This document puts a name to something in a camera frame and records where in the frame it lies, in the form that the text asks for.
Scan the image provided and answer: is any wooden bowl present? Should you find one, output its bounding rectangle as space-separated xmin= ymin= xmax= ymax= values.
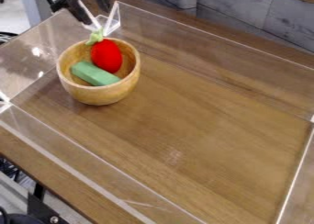
xmin=57 ymin=38 xmax=142 ymax=106

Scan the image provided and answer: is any red plush strawberry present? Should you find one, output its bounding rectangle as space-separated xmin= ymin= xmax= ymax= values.
xmin=86 ymin=28 xmax=124 ymax=73

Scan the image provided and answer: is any clear acrylic tray enclosure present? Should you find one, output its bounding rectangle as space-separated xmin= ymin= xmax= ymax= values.
xmin=0 ymin=5 xmax=314 ymax=224

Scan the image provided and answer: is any black cable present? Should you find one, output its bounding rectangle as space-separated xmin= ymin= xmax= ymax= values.
xmin=0 ymin=207 xmax=14 ymax=224

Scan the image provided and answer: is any black table leg bracket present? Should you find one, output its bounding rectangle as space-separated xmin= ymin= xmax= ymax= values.
xmin=27 ymin=184 xmax=70 ymax=224

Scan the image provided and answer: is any green rectangular block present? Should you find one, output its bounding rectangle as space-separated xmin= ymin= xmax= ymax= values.
xmin=70 ymin=62 xmax=121 ymax=86

